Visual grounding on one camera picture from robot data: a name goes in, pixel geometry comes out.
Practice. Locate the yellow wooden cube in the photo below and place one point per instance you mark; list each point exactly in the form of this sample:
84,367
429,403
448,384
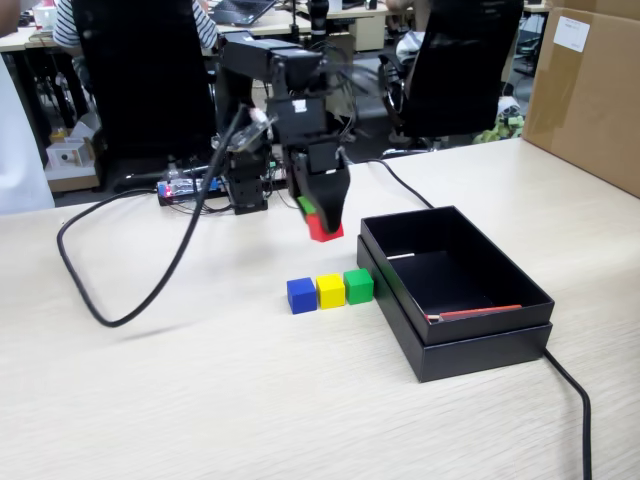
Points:
331,291

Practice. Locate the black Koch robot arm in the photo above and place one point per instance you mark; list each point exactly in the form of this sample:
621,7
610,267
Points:
250,55

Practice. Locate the person in striped shirt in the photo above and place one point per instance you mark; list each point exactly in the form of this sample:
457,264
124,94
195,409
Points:
65,25

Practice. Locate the white box with round hole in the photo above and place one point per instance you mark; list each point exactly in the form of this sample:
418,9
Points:
55,155

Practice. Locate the blue wooden cube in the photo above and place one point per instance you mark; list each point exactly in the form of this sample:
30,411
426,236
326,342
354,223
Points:
301,296

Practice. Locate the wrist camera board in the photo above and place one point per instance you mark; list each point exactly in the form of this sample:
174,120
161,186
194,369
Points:
250,134

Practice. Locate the beige office desk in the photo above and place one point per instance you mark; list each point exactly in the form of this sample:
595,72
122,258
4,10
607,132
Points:
20,42
360,15

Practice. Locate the red wooden cube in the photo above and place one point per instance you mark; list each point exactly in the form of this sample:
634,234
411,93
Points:
320,234

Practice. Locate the black laptop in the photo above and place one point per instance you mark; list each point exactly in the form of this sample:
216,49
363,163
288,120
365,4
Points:
240,10

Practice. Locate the black cardboard box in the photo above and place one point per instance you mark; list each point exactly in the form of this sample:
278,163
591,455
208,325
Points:
490,330

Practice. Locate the black office chair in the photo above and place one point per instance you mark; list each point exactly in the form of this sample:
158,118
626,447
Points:
150,75
465,65

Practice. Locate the red pencil in box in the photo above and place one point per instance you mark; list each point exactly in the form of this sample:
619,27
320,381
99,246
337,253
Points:
480,312

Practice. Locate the thin black desk stand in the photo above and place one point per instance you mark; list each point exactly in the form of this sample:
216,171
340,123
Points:
294,25

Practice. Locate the black pole with white rings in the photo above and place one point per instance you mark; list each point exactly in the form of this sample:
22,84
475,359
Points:
318,20

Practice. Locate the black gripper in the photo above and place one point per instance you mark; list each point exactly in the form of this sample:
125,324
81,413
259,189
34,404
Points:
325,156

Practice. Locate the small brown carton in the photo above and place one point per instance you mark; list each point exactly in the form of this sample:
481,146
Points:
75,181

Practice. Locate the green wooden cube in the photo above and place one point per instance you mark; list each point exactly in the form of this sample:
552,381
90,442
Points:
358,287

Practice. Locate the large brown cardboard box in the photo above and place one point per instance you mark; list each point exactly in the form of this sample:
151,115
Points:
585,100

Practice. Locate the person in white shirt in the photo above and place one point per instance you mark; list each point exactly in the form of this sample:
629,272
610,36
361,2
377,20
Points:
20,150

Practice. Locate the controller circuit board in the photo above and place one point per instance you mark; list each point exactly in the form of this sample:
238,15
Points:
175,190

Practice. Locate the seated person behind chair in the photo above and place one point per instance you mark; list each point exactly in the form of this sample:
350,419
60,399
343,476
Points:
410,47

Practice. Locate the green toy pile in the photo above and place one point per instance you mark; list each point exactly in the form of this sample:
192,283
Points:
492,132

